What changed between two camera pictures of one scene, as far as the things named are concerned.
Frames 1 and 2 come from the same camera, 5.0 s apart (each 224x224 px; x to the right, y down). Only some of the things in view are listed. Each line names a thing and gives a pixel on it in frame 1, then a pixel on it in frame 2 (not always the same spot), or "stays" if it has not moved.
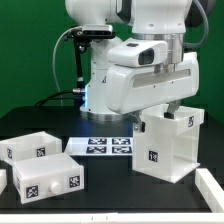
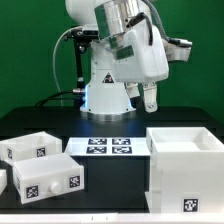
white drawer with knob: [48, 177] stays
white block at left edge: [3, 180] stays
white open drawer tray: [30, 146] stays
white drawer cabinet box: [168, 148] -> [186, 171]
